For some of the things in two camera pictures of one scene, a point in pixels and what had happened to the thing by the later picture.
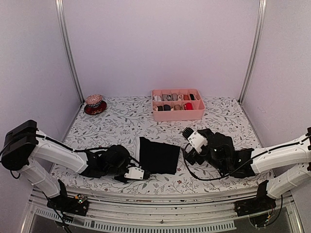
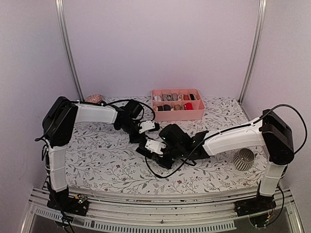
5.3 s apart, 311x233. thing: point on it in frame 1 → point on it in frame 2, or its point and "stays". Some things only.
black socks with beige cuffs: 192,97 stays
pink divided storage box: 177,104 stays
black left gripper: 124,181 → 137,140
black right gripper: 192,157 → 167,164
